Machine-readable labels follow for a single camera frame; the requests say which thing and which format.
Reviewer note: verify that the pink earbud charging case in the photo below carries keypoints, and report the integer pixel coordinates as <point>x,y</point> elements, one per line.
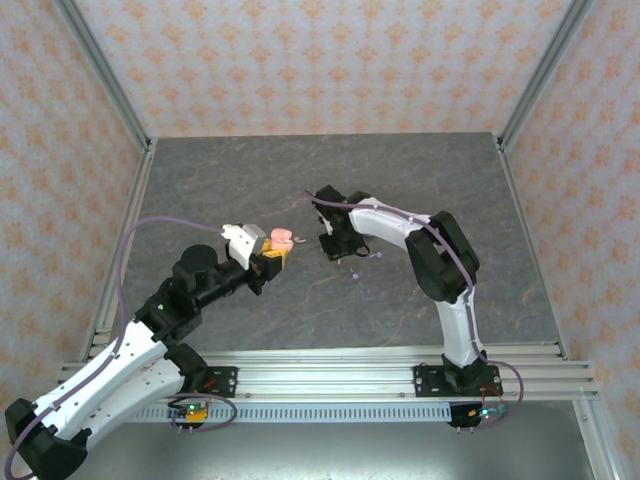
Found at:
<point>281,236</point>

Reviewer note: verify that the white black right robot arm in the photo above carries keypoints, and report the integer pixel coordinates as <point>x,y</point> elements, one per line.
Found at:
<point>457,325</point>

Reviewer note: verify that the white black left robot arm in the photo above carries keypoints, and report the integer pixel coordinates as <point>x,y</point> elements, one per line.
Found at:
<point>125,350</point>

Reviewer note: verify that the yellow controller board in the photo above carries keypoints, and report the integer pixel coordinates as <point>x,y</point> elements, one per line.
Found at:
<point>192,411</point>

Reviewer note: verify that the small controller board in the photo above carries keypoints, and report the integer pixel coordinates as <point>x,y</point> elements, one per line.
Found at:
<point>482,413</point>

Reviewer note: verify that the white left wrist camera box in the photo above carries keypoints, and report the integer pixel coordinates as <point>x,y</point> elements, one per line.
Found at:
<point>242,245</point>

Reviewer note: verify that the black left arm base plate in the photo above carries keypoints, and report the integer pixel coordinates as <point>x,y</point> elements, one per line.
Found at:
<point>225,380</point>

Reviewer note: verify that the aluminium table side rail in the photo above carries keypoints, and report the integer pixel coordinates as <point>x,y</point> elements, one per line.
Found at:
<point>138,190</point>
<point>534,250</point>

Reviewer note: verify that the aluminium base rail beam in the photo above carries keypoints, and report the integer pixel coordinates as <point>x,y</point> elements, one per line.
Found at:
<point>325,375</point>

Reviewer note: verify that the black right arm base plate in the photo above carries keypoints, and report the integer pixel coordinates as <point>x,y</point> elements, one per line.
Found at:
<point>427,380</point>

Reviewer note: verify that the aluminium frame post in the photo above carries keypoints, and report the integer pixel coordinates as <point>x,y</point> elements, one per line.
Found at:
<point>107,75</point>
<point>597,440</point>
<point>542,75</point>

